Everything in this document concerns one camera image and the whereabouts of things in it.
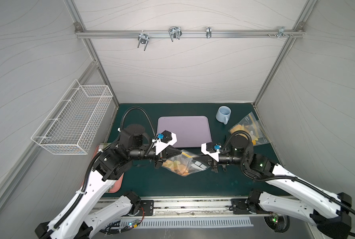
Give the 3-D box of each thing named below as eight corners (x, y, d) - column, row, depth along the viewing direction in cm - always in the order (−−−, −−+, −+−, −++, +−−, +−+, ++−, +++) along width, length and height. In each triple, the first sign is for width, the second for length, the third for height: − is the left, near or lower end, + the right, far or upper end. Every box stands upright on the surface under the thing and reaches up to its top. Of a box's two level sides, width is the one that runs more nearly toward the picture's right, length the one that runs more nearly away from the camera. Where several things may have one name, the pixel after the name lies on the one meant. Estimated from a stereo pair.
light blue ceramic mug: (217, 124, 108) (219, 119, 103) (215, 111, 116) (216, 105, 111) (231, 125, 108) (233, 119, 103) (227, 111, 117) (229, 105, 111)
